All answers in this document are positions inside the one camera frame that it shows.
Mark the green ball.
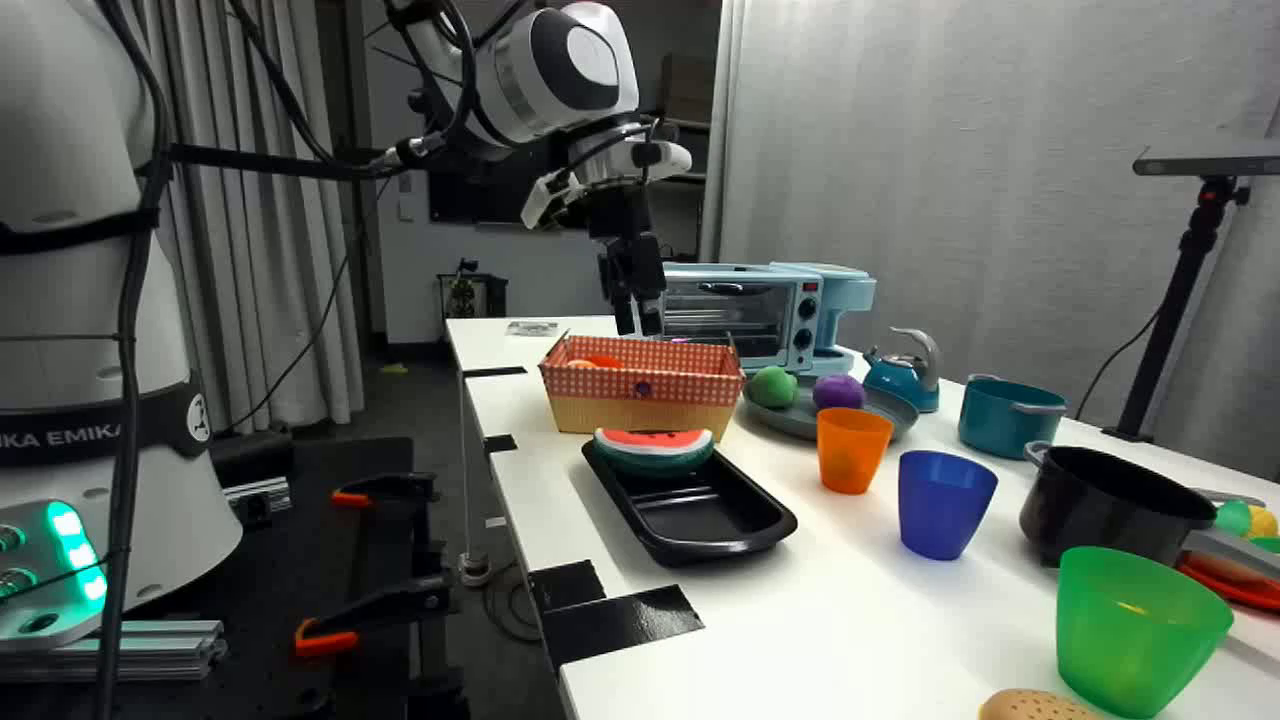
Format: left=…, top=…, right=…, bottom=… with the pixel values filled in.
left=739, top=362, right=804, bottom=411

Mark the purple ball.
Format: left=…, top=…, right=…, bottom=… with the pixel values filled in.
left=808, top=371, right=868, bottom=411

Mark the black toy pot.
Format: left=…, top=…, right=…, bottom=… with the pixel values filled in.
left=1017, top=444, right=1220, bottom=568

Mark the yellow green toy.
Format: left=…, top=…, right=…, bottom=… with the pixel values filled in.
left=1214, top=491, right=1280, bottom=543

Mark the black camera tripod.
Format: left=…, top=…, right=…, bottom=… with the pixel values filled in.
left=1103, top=171, right=1255, bottom=444

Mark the orange plastic cup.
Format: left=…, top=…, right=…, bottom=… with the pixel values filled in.
left=811, top=404, right=895, bottom=499

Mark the orange black clamp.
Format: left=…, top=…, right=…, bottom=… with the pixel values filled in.
left=329, top=466, right=438, bottom=515
left=294, top=573, right=451, bottom=658

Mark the grey-teal plate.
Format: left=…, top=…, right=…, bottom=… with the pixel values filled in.
left=739, top=385, right=920, bottom=447

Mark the red toy utensil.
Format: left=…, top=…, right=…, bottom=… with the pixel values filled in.
left=1176, top=526, right=1280, bottom=621

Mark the blue plastic cup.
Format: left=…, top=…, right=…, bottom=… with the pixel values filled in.
left=895, top=447, right=1002, bottom=563

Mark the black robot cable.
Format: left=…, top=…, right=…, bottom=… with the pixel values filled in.
left=88, top=0, right=473, bottom=720

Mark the black plastic tray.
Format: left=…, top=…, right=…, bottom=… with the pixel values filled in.
left=580, top=435, right=802, bottom=568

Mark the light blue toy toaster oven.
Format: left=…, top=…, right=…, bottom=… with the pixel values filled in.
left=658, top=260, right=882, bottom=380

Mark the black camera bar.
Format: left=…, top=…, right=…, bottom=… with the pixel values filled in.
left=1131, top=149, right=1280, bottom=178

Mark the dark teal small bowl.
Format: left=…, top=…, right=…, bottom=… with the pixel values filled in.
left=861, top=324, right=945, bottom=414

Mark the watermelon slice plush toy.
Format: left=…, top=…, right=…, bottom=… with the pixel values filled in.
left=593, top=424, right=721, bottom=481

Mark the tan round cookie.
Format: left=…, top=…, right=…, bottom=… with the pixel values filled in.
left=975, top=683, right=1100, bottom=720

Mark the green plastic cup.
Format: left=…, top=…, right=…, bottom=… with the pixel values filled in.
left=1052, top=543, right=1235, bottom=720

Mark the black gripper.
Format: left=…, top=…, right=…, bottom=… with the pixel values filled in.
left=589, top=185, right=671, bottom=338

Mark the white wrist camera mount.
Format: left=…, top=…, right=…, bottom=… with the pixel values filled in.
left=518, top=133, right=695, bottom=233

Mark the teal toy pot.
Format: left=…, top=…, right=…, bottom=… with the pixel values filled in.
left=956, top=371, right=1073, bottom=462

